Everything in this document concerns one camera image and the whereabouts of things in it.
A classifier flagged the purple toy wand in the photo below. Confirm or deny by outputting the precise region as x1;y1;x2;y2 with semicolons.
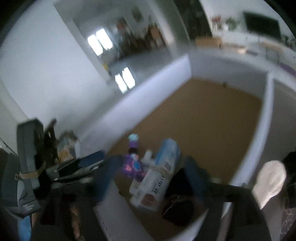
122;133;145;182

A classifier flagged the cream knitted hat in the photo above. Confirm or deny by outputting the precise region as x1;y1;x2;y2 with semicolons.
252;160;287;209

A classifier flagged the black rectangular box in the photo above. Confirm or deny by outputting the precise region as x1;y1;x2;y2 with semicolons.
161;168;205;228

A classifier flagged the black knitted item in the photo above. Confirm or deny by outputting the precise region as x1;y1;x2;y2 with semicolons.
282;151;295;208

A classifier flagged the large white storage box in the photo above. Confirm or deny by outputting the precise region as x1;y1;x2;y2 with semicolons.
78;53;276;241

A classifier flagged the cardboard box on floor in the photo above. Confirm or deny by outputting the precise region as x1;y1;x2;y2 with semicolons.
195;37;223;48

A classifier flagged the dark glass display cabinet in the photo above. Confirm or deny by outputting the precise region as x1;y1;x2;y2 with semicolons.
174;0;212;40

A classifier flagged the small wooden bench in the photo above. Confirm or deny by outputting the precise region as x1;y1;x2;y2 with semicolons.
260;42;284;63

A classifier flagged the red flower vase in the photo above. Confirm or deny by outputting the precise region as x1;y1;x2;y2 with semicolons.
211;15;221;32

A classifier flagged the green potted plant left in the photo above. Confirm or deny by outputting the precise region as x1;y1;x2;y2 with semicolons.
225;17;240;31

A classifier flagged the black flat television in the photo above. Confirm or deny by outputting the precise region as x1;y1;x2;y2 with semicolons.
243;11;281;40

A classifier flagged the framed wall painting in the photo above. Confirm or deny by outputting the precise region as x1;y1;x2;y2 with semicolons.
131;6;143;23

